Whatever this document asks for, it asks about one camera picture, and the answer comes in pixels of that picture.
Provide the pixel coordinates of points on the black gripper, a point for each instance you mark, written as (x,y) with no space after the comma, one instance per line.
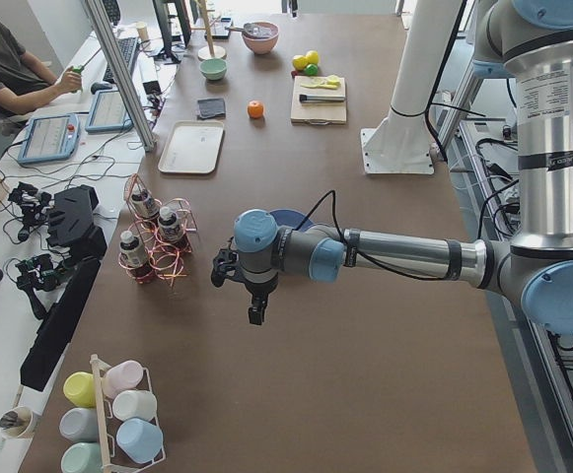
(256,292)

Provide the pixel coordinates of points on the orange fruit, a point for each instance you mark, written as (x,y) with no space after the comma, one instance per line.
(255,109)

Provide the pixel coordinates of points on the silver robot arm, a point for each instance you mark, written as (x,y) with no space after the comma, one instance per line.
(531,42)

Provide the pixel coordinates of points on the blue round plate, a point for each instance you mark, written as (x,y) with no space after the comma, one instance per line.
(291,218)

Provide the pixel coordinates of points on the dark bottle white cap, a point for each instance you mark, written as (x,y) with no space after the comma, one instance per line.
(143,204)

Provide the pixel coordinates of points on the pink cup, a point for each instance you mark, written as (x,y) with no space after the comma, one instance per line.
(123,376)

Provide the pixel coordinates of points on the cream rectangular tray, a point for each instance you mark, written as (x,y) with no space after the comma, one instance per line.
(192,147)

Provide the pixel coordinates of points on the white cup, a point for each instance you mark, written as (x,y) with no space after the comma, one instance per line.
(140,404)

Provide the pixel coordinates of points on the white cup rack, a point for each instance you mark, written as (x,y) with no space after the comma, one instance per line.
(113,459)

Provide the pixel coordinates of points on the blue cup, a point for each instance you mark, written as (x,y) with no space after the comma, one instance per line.
(140,440)

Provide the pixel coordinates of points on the wooden cutting board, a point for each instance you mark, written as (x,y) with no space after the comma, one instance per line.
(318,113)

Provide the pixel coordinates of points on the grey folded cloth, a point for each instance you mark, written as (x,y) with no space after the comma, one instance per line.
(211,108)

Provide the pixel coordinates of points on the yellow cup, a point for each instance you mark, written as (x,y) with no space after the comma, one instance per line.
(79,389)

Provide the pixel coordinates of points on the grey cup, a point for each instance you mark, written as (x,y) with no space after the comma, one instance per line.
(80,425)

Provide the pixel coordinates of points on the banana peel slices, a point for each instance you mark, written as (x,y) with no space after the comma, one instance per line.
(331,82)

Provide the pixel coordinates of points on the green ceramic bowl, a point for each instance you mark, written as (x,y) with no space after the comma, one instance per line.
(213,69)

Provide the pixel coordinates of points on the mint green cup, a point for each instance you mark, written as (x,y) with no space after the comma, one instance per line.
(82,457)

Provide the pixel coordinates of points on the yellow lemon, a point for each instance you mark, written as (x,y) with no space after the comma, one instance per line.
(299,62)
(312,57)

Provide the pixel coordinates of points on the wooden mug tree stand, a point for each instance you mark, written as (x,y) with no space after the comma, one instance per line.
(211,50)

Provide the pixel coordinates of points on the pink ceramic bowl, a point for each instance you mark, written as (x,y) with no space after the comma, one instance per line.
(260,37)

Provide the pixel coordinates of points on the blue teach pendant tablet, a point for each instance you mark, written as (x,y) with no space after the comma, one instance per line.
(50,138)

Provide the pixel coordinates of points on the black keyboard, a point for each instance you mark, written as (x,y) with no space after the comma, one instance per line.
(129,49)

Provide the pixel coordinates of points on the seated person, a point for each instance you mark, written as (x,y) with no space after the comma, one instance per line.
(26,84)

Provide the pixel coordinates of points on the copper wire bottle rack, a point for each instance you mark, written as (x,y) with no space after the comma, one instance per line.
(156,243)

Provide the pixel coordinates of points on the black handled knife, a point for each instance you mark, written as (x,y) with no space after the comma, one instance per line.
(308,98)

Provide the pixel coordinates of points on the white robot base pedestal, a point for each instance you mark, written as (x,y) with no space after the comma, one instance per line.
(401,143)

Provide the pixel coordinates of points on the aluminium frame post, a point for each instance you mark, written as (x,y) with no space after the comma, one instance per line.
(101,25)

